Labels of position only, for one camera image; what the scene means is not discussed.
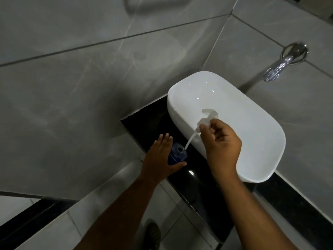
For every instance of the person's right hand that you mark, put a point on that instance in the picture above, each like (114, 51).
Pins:
(223, 148)

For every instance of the person's left hand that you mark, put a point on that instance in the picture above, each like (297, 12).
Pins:
(156, 161)

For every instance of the person's right thumb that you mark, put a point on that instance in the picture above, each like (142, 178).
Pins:
(204, 134)

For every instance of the person's left thumb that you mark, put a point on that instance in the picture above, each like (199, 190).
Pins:
(177, 165)

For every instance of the white pump dispenser head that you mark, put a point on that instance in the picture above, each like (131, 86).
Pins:
(201, 124)

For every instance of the blue soap bottle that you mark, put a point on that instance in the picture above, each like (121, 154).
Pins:
(177, 154)

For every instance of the person's right forearm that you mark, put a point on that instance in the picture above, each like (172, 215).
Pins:
(252, 216)

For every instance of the person's left forearm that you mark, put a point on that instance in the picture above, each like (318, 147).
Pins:
(122, 218)

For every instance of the black counter slab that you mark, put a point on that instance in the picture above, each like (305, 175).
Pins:
(192, 179)

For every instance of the white ceramic wash basin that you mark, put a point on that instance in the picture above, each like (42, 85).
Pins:
(229, 119)

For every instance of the person's dark shoe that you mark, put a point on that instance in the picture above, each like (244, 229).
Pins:
(152, 235)

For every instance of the chrome wall faucet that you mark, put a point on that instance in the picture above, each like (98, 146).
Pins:
(285, 61)

